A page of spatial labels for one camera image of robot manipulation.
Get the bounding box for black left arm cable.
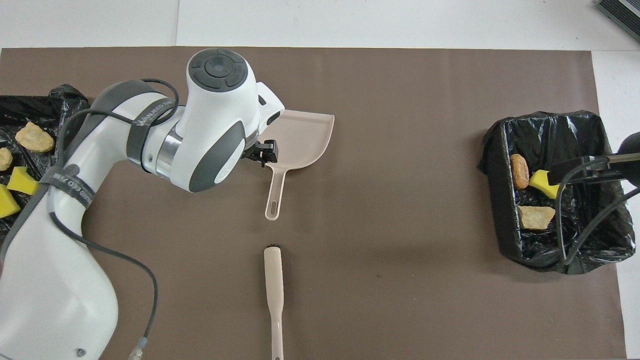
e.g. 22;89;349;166
49;77;180;360

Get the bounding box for beige plastic dustpan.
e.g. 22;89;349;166
257;109;336;222

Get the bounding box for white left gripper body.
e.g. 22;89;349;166
256;81;286;147

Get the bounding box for beige hand brush black bristles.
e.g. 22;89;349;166
263;244;286;360

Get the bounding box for green yellow notched sponge piece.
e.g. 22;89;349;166
0;184;21;219

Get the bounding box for black bag lined bin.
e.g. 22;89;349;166
477;110;637;275
0;84;94;243

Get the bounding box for brown paper table mat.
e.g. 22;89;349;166
0;47;628;360

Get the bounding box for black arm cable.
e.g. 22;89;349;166
555;156;640;267
49;77;180;360

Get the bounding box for brown oval cork sponge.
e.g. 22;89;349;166
510;153;531;191

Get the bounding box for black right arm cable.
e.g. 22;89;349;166
555;156;640;267

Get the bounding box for grey ribbed device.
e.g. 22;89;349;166
596;0;640;43

